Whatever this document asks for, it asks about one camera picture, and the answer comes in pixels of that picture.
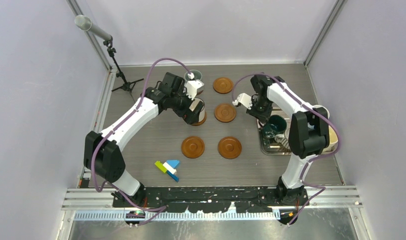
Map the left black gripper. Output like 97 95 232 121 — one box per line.
170 85 204 125

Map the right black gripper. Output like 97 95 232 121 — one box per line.
247 97 274 124

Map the dark teal mug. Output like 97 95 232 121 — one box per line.
261 114 287 139

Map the ribbed clear glass cup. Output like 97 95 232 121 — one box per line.
189 97 206 124

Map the ribbed grey cup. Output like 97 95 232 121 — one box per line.
274 129 290 149

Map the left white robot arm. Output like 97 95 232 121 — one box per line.
83 72 205 207

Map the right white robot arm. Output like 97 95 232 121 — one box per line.
246 73 330 205

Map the metal tray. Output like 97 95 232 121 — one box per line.
255 106 336 156

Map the black microphone tripod stand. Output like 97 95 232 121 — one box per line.
103 40 144 102

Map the white mug blue outside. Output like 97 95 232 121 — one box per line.
313 104 330 119

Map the coloured toy brick stack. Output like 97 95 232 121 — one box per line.
154 159 180 183

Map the cream mug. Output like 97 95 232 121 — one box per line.
324 126 339 152

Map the grey microphone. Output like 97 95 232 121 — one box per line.
74 14 113 41

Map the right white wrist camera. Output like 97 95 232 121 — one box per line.
232 93 253 110

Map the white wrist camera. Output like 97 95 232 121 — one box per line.
184 71 205 100
232 93 253 110

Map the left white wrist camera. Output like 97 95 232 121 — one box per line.
184 71 205 100

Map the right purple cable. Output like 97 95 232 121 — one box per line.
231 72 342 227

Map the purple cable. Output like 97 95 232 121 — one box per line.
90 57 195 227
231 72 342 227

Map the aluminium frame rail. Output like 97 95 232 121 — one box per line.
62 185 363 221

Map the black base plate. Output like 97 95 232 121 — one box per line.
112 186 308 214

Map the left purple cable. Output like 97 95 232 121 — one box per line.
90 57 195 227

